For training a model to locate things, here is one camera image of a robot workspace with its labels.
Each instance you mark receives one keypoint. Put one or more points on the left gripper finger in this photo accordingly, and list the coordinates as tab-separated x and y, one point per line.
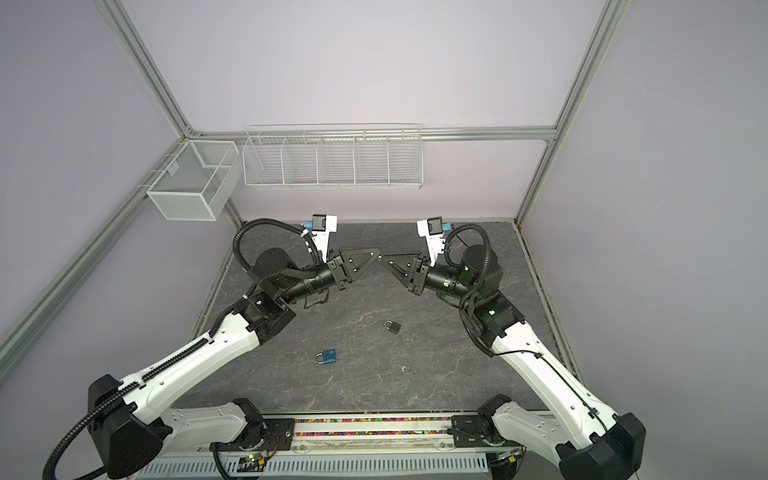
356	271
359	255

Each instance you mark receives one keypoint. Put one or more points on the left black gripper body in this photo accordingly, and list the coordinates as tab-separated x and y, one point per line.
338	271

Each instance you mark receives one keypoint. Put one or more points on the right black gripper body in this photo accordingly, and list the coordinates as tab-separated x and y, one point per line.
420	283

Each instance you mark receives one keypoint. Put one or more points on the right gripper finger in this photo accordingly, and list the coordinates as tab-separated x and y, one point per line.
398	272
401	259

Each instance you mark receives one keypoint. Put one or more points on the blue padlock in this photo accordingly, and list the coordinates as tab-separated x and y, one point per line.
326	357

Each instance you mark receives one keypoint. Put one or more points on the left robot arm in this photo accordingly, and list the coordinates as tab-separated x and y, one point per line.
262	312

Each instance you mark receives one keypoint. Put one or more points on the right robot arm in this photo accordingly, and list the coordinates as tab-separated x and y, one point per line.
540	372

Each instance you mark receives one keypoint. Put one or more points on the grey padlock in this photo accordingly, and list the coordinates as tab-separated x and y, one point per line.
392	327

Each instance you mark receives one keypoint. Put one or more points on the white mesh box basket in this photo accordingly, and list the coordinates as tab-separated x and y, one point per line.
198	181

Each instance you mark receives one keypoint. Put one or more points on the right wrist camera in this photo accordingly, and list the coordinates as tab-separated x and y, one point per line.
433	230

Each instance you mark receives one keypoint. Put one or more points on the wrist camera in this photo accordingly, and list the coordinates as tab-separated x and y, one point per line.
321	226
433	230

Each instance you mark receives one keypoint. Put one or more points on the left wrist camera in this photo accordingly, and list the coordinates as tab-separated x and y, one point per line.
321	226

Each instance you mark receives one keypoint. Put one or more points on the white wire shelf basket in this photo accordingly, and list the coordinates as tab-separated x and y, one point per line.
357	155

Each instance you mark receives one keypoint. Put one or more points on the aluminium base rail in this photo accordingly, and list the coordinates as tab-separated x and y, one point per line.
372	432

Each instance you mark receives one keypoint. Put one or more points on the white vented cable duct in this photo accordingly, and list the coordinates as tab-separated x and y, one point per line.
320	466

